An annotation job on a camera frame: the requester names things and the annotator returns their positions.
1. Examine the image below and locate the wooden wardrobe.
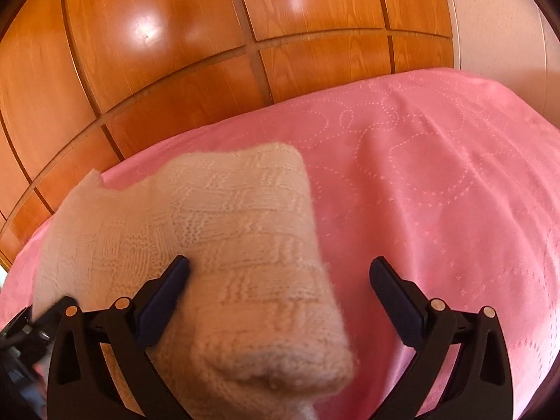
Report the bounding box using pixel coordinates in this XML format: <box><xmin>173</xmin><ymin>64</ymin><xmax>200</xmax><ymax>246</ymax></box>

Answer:
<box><xmin>0</xmin><ymin>0</ymin><xmax>456</xmax><ymax>272</ymax></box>

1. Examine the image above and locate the white knitted sweater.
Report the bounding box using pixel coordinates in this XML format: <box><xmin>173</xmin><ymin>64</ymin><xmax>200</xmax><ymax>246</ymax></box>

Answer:
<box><xmin>33</xmin><ymin>142</ymin><xmax>356</xmax><ymax>420</ymax></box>

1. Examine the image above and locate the pink bedspread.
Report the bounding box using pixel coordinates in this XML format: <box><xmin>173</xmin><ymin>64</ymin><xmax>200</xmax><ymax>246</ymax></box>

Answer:
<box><xmin>0</xmin><ymin>68</ymin><xmax>560</xmax><ymax>420</ymax></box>

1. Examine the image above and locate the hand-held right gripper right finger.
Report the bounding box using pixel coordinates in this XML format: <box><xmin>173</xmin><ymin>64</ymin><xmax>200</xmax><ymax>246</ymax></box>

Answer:
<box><xmin>370</xmin><ymin>257</ymin><xmax>513</xmax><ymax>420</ymax></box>

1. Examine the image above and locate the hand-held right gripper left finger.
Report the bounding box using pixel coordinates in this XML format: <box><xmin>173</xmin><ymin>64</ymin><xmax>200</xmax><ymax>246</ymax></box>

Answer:
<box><xmin>47</xmin><ymin>255</ymin><xmax>191</xmax><ymax>420</ymax></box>

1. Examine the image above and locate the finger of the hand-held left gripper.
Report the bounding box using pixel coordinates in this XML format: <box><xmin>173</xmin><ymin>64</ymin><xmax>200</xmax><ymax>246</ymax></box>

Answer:
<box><xmin>30</xmin><ymin>296</ymin><xmax>77</xmax><ymax>334</ymax></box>

